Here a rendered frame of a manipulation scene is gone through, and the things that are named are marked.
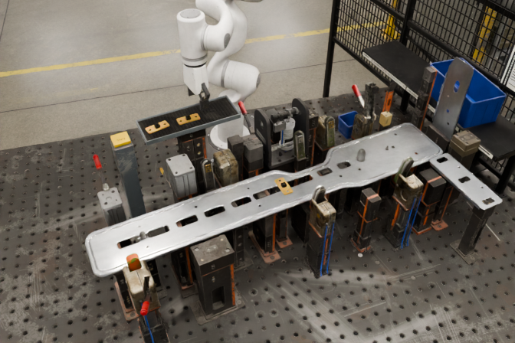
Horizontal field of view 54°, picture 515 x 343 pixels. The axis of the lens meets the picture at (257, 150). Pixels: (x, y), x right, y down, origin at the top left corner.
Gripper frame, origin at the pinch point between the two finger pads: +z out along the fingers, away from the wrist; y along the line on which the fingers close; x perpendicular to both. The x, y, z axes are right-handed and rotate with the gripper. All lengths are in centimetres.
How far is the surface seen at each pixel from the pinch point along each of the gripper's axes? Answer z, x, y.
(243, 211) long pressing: 31.3, 1.1, 27.8
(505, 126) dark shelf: 28, 115, 46
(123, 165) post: 25.6, -27.9, -9.7
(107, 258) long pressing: 31, -46, 22
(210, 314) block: 60, -21, 41
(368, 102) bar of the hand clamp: 18, 66, 15
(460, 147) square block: 28, 88, 45
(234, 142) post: 21.8, 11.5, 3.7
